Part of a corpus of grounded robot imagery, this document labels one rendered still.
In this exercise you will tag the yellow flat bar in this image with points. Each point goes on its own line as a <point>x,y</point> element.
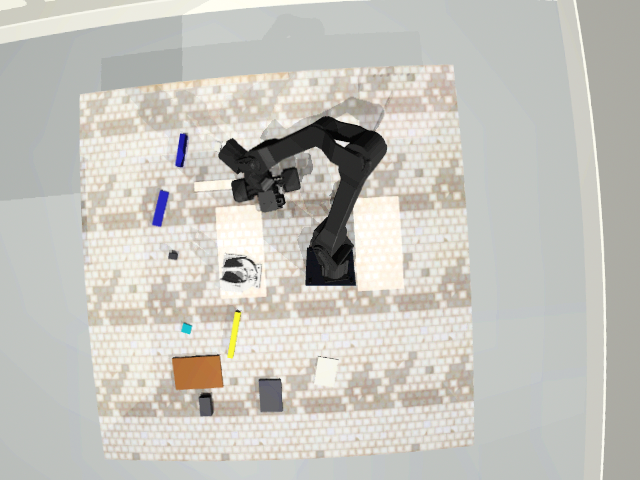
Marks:
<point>234,335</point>

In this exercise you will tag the blue rectangular bar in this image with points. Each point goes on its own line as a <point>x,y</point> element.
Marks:
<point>160,208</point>
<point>181,150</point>

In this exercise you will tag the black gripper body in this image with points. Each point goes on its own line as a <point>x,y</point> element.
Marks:
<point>242,192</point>

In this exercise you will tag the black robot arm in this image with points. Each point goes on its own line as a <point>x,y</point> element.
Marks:
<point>356,162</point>

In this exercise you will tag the orange-brown flat plate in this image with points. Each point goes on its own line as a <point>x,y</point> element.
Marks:
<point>200,372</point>

